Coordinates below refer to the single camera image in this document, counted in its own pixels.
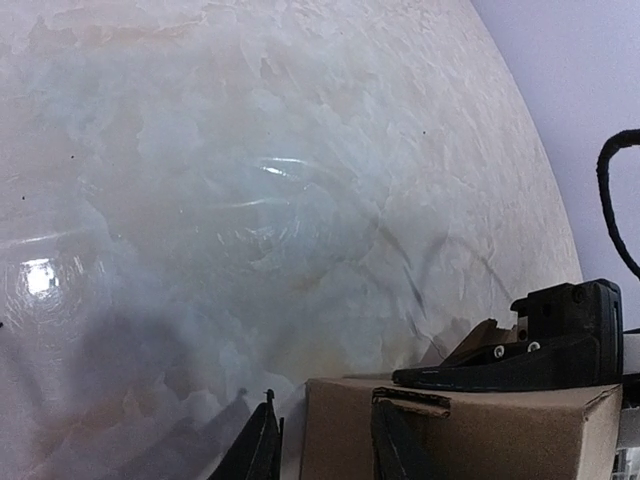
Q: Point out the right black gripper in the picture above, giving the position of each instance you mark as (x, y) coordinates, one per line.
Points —
(592, 309)

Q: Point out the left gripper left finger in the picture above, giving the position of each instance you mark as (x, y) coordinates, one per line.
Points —
(256, 452)

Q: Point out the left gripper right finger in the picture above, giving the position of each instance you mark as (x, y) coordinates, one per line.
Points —
(397, 452)

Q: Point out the brown cardboard paper box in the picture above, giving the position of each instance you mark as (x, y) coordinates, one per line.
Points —
(554, 434)

